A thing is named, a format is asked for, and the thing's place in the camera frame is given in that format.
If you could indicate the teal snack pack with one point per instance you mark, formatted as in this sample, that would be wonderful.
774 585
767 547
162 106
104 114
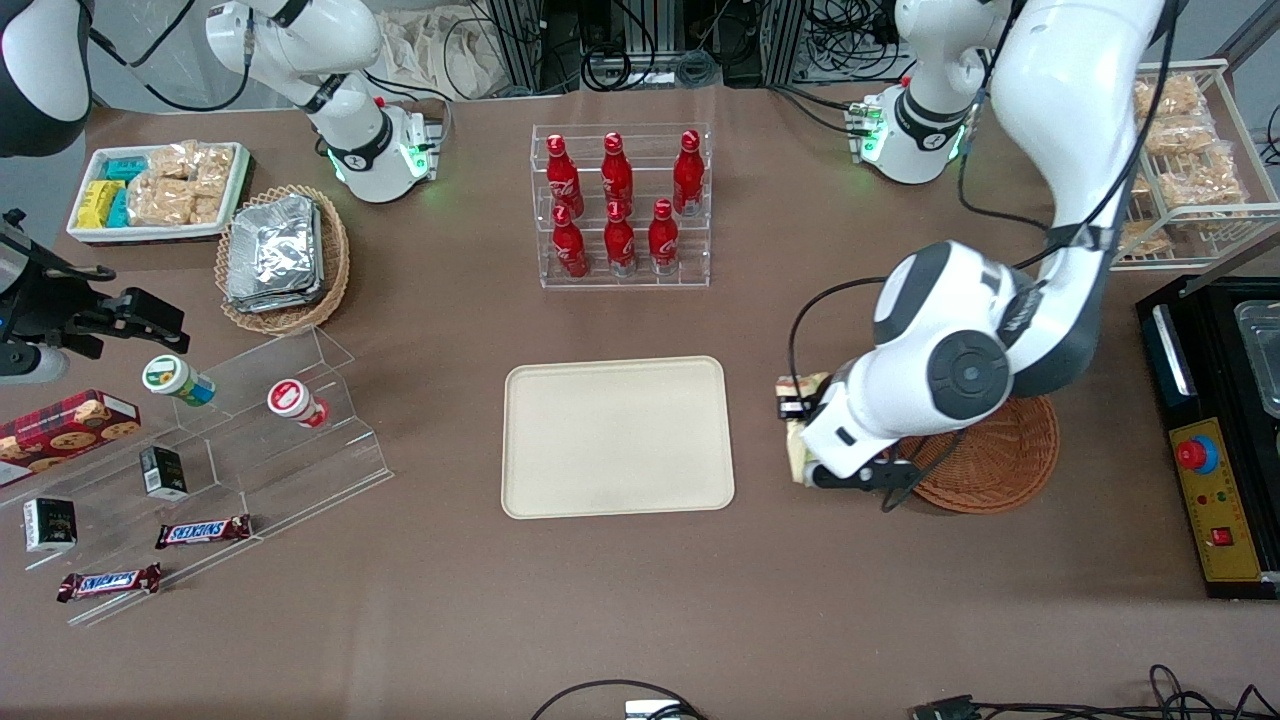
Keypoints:
124 168
119 210

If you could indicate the triangular sandwich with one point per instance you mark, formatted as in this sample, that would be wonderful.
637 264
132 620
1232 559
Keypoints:
797 450

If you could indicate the aluminium frame post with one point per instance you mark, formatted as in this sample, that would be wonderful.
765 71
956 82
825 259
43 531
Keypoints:
520 45
785 40

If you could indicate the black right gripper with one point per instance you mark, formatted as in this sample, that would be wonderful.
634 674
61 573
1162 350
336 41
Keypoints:
58 304

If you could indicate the clear acrylic bottle rack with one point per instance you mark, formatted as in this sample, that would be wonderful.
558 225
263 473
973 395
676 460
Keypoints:
625 275

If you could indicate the beige cloth bag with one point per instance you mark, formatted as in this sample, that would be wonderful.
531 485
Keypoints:
440 55

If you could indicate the red cola bottle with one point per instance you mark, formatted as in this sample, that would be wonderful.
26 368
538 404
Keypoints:
688 175
663 240
570 248
617 175
620 243
563 178

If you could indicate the black control box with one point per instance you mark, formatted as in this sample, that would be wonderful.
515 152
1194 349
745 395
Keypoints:
1215 300

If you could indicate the red rocker switch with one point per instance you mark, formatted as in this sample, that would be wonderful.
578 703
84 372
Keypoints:
1222 537

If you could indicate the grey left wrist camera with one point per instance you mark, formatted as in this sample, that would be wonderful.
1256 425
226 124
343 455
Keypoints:
865 475

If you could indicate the green lid white cup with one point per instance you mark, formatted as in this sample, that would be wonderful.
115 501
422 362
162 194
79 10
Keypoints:
172 378

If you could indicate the silver metal strip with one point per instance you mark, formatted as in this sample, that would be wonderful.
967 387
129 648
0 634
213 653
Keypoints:
1172 350

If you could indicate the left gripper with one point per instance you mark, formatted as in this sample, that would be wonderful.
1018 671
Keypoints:
793 408

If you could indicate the yellow control panel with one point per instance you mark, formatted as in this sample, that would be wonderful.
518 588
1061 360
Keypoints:
1225 500

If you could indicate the small black white box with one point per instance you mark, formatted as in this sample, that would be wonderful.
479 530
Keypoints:
50 525

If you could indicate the clear plastic container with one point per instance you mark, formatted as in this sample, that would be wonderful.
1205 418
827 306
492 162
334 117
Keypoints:
1265 360

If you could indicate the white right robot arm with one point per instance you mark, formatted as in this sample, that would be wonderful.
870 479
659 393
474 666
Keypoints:
340 40

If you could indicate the white plug block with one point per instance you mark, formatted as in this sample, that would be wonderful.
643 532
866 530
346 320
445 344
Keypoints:
652 710

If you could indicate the red emergency stop button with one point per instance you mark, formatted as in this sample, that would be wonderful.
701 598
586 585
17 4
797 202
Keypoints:
1196 455

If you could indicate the clear acrylic step display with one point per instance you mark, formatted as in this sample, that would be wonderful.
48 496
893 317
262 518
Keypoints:
300 480

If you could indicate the white rectangular snack tray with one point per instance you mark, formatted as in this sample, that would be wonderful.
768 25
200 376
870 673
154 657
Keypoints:
150 234

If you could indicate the red lid white cup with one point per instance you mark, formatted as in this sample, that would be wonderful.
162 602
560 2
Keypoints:
292 400

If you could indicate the red plaid cookie box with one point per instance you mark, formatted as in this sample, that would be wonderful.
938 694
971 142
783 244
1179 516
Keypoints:
60 430

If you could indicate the clear bagged rice cracker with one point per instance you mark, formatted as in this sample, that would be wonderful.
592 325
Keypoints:
206 210
172 160
215 168
160 202

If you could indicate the snickers chocolate bar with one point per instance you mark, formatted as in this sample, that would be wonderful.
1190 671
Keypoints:
108 582
203 531

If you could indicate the round brown wicker basket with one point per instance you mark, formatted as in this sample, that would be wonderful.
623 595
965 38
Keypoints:
1000 460

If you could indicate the oval wicker basket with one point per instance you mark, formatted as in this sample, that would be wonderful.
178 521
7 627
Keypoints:
335 260

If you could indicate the yellow snack pack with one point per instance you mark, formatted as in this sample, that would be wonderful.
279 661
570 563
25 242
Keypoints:
97 203

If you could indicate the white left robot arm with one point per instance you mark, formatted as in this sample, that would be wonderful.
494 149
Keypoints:
1060 120

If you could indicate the beige plastic tray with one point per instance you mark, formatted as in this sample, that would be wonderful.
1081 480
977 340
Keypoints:
618 438

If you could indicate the silver foil packet stack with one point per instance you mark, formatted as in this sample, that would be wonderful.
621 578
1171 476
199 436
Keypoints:
272 255

